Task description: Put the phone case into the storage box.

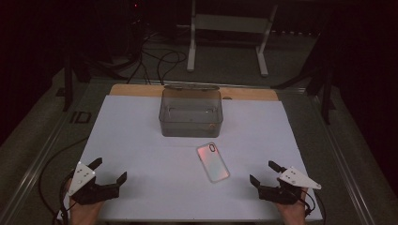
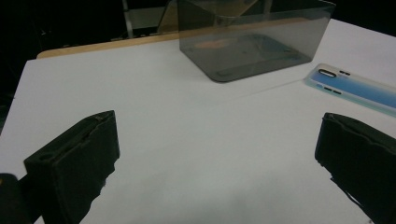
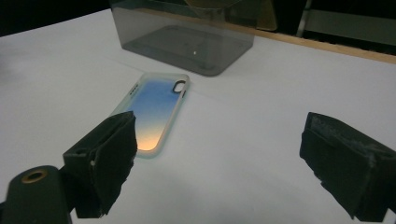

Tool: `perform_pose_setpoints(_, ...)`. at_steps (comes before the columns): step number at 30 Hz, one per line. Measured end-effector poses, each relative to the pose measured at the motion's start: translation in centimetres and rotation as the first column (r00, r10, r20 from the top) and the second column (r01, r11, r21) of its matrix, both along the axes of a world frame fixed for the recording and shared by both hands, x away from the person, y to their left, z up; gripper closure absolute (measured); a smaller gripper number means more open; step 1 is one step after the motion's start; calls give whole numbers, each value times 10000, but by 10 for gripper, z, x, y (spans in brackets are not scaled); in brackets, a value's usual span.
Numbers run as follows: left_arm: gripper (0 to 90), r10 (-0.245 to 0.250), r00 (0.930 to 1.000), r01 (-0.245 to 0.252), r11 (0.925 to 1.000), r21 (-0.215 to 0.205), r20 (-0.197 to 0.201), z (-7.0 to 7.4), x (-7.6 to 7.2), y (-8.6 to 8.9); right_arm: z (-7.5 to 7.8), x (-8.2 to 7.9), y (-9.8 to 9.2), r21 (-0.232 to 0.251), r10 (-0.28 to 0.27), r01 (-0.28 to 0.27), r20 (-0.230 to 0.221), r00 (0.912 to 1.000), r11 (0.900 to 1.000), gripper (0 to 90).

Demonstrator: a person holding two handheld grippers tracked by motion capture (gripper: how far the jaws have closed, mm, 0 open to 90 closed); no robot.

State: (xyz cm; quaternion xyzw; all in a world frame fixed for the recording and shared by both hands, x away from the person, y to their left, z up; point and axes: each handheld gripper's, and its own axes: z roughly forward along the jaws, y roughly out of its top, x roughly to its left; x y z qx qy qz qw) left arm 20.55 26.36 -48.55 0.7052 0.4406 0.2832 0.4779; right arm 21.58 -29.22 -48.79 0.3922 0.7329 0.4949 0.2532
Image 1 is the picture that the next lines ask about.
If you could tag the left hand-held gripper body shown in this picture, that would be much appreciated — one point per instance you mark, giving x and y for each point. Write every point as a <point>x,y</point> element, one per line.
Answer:
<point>94,192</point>

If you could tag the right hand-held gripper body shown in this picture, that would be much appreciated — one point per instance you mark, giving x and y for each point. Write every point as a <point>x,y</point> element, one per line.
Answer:
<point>281,193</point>

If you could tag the pink iridescent phone case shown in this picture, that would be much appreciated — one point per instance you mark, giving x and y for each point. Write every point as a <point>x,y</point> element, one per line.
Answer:
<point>212,162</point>

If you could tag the clear plastic storage box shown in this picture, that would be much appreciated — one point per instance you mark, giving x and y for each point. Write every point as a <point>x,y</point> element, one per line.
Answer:
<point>191,117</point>

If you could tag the person's left hand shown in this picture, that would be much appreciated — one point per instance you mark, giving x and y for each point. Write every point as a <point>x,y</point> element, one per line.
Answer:
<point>84,214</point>

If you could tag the person's right hand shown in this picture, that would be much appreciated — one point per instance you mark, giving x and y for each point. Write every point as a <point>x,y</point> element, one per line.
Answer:
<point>294,214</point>

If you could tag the white table mat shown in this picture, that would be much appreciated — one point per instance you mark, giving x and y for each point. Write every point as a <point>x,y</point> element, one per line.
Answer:
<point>156,175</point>

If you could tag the wooden table board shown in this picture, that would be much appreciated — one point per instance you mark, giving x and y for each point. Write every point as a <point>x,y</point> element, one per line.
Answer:
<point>134,90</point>

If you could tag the black stand leg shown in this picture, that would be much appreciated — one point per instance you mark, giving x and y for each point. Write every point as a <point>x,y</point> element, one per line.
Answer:
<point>68,84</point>
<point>327,100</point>

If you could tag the white metal stand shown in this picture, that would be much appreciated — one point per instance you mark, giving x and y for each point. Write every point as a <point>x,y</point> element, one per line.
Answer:
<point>231,23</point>

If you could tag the metal floor rail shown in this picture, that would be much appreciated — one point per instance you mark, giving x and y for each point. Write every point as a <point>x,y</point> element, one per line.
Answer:
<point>37,162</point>
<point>344,162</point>

